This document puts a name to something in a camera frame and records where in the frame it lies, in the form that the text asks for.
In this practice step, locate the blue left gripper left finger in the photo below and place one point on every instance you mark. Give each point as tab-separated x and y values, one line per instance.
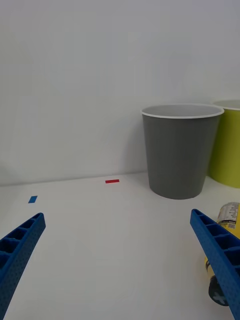
17	252

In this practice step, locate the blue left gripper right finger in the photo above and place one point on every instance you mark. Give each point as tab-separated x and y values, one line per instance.
220	252

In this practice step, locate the yellow bottle with black cap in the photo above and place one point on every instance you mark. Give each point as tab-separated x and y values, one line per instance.
228	215

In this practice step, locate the yellow-green plastic waste bin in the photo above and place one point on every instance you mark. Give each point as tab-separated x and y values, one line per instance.
228	147

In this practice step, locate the grey plastic waste bin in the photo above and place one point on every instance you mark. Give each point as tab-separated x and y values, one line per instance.
178	155

